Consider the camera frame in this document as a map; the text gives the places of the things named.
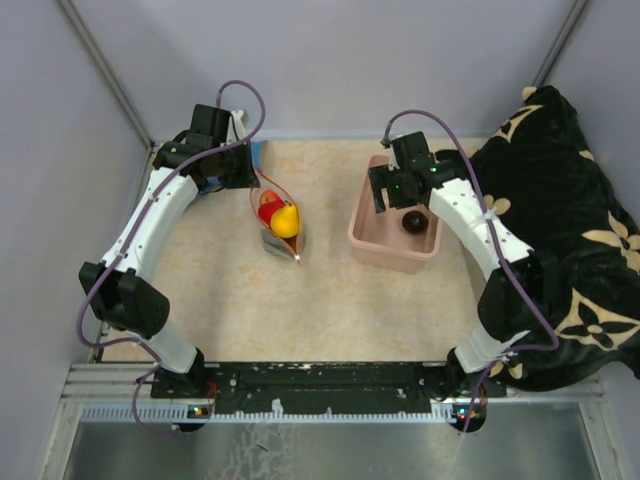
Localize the red apple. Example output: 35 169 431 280
259 190 283 205

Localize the red pepper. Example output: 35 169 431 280
258 201 284 225

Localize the clear zip bag orange zipper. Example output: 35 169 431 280
249 168 306 263

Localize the yellow lemon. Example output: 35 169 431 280
270 204 299 239

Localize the pink plastic bin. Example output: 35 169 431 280
347 174 442 274

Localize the dark green lime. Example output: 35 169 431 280
261 230 291 259

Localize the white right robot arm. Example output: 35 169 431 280
368 132 558 396

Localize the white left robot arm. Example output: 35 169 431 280
76 104 259 397

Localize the blue cloth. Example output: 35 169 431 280
208 140 268 185

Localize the black floral blanket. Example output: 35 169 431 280
471 86 639 392

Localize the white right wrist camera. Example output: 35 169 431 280
381 136 400 171

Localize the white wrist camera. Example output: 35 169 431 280
225 109 247 145
381 136 400 171

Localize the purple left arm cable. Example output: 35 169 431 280
74 79 266 435

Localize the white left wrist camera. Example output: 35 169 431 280
225 109 247 145

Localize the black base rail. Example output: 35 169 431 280
151 361 479 415

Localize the white slotted cable duct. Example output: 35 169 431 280
79 399 474 425

